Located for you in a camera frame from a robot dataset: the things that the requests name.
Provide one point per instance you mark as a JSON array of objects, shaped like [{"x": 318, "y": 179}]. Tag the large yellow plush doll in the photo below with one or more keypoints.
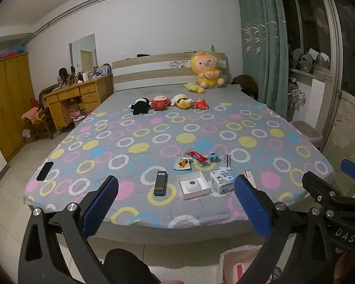
[{"x": 205, "y": 71}]

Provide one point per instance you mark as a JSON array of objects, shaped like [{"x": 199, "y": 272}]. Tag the white box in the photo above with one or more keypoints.
[{"x": 193, "y": 185}]

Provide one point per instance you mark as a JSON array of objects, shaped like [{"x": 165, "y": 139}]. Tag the white window frame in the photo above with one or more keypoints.
[{"x": 331, "y": 35}]

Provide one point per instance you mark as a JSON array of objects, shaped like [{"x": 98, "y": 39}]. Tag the yellow and white plush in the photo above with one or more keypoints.
[{"x": 182, "y": 101}]

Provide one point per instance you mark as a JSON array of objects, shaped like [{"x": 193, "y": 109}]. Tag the small yellow plush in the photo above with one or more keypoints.
[{"x": 193, "y": 87}]

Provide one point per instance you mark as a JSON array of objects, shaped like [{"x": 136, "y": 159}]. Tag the small blue toy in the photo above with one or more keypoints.
[{"x": 213, "y": 156}]

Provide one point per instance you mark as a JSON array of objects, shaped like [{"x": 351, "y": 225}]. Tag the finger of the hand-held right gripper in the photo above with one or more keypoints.
[
  {"x": 353, "y": 170},
  {"x": 316, "y": 186}
]

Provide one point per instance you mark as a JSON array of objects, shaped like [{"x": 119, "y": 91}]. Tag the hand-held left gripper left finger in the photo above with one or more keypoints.
[{"x": 102, "y": 204}]

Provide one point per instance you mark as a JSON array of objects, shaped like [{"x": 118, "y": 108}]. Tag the small red plush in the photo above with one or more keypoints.
[{"x": 200, "y": 103}]

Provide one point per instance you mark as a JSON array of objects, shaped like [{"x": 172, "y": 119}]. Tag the hanging patterned cloth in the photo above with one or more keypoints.
[{"x": 297, "y": 97}]

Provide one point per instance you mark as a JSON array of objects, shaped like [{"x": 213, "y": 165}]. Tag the wooden headboard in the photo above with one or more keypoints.
[{"x": 151, "y": 68}]

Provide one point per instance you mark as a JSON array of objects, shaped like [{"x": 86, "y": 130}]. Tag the person's leg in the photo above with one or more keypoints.
[{"x": 127, "y": 266}]

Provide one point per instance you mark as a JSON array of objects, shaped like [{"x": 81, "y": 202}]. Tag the grey white packet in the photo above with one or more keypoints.
[{"x": 225, "y": 161}]

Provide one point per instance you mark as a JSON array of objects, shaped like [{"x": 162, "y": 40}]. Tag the red plush toy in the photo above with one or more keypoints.
[{"x": 159, "y": 103}]

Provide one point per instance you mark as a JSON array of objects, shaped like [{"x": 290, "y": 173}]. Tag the yellow wooden desk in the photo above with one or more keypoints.
[{"x": 88, "y": 90}]

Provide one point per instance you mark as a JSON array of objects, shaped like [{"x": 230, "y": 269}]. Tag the small white-blue box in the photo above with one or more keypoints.
[{"x": 222, "y": 180}]

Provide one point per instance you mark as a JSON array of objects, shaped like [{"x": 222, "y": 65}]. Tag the pink and blue toy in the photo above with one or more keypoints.
[{"x": 11, "y": 51}]

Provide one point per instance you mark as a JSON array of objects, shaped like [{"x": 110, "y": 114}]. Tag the brown slim box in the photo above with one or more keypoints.
[{"x": 250, "y": 177}]

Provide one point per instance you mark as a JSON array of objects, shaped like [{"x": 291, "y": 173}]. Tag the dark green slim box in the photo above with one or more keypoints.
[{"x": 160, "y": 183}]

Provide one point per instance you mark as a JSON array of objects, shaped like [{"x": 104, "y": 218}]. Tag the red snack packet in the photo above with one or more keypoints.
[{"x": 196, "y": 156}]

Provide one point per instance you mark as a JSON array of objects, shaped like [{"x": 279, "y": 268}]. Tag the black phone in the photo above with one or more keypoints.
[{"x": 45, "y": 171}]

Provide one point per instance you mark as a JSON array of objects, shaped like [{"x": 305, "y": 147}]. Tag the wooden chair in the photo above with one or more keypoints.
[{"x": 44, "y": 124}]

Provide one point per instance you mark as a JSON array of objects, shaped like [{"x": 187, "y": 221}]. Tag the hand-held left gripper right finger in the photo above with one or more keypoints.
[{"x": 251, "y": 207}]

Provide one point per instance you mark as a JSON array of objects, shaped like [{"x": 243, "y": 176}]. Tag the wall mirror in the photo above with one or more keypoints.
[{"x": 82, "y": 50}]

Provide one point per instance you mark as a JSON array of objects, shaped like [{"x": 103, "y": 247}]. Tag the grey slippers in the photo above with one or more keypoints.
[{"x": 307, "y": 59}]

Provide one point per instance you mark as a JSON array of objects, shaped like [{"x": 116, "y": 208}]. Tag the bed with circle-print sheet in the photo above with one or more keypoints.
[{"x": 195, "y": 118}]

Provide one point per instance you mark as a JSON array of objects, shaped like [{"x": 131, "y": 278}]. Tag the trash bin with white bag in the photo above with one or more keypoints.
[{"x": 233, "y": 260}]

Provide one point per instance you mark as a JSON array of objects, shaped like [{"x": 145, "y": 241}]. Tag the green curtain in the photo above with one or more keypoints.
[{"x": 260, "y": 50}]

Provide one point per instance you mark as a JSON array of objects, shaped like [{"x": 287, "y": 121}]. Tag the pink cloth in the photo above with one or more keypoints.
[{"x": 31, "y": 114}]

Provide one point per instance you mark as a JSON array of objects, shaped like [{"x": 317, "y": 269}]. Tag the desk clutter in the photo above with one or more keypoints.
[{"x": 82, "y": 75}]

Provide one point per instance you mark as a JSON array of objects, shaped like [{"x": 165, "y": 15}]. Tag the yellow wooden wardrobe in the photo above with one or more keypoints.
[{"x": 9, "y": 100}]

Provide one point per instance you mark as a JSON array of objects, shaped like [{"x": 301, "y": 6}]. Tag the black and white plush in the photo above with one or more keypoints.
[{"x": 140, "y": 106}]

